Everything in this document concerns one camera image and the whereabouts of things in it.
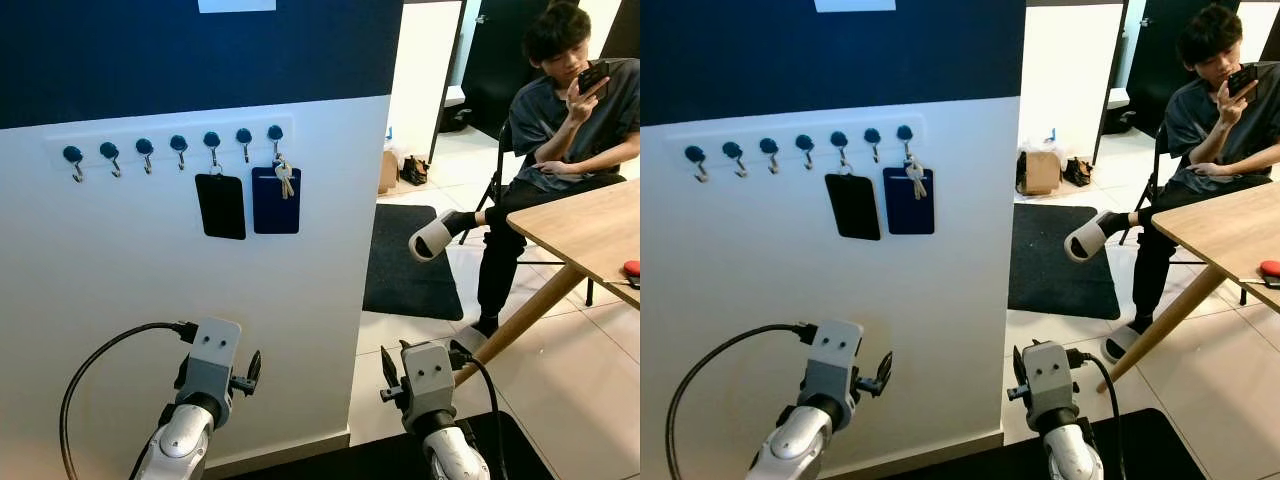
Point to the white paper sheet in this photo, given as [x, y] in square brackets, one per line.
[236, 5]
[855, 5]

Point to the seated person in grey shirt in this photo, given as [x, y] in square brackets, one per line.
[580, 130]
[1215, 135]

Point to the black object by door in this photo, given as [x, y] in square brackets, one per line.
[1118, 120]
[455, 118]

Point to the dark blue card holder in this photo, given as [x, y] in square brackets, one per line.
[900, 212]
[268, 212]

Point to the black smartphone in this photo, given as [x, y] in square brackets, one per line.
[1242, 78]
[592, 76]

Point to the white door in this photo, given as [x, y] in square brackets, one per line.
[425, 70]
[1065, 70]

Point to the black floor mat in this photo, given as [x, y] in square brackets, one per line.
[520, 450]
[1160, 450]

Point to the black door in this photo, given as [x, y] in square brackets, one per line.
[1155, 55]
[495, 60]

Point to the blue wall key hook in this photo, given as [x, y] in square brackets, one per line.
[108, 150]
[244, 135]
[768, 146]
[872, 135]
[804, 143]
[72, 154]
[694, 154]
[212, 139]
[275, 132]
[839, 139]
[732, 150]
[904, 132]
[144, 146]
[178, 143]

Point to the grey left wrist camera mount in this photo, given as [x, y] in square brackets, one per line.
[832, 362]
[212, 360]

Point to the wooden table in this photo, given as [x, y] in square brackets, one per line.
[1225, 232]
[590, 228]

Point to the white wall hook rail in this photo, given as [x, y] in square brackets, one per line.
[750, 133]
[130, 135]

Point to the dark grey floor rug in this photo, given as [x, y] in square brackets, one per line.
[410, 280]
[1060, 280]

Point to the black folding chair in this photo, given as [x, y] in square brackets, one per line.
[497, 180]
[1156, 160]

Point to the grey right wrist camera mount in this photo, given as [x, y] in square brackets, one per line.
[430, 378]
[1048, 378]

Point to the small black bag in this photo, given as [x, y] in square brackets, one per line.
[1077, 172]
[415, 171]

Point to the black card holder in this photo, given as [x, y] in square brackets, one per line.
[220, 208]
[853, 208]

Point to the small red object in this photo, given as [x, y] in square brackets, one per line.
[632, 268]
[1270, 268]

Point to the brown cardboard box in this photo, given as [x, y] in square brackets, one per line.
[1040, 173]
[387, 172]

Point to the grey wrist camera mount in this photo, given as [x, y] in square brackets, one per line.
[212, 360]
[832, 362]
[1048, 378]
[430, 378]

